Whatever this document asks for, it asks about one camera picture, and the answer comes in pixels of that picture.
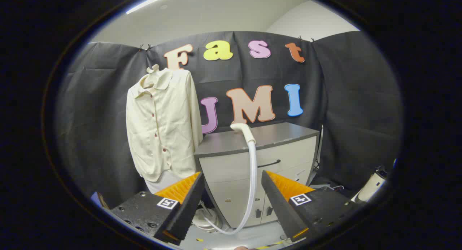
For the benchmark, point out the grey top white cabinet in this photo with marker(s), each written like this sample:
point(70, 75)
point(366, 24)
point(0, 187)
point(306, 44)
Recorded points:
point(231, 178)

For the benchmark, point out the white cylindrical device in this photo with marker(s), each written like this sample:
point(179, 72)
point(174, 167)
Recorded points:
point(371, 185)

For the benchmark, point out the cream clothes hanger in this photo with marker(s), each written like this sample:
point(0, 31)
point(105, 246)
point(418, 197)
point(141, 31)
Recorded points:
point(153, 68)

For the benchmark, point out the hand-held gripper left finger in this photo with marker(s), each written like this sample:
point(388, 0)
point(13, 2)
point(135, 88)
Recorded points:
point(191, 203)

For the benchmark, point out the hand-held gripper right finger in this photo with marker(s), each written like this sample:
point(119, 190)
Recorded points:
point(279, 206)

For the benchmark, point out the cream button-up shirt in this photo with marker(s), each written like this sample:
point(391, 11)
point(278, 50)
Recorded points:
point(162, 127)

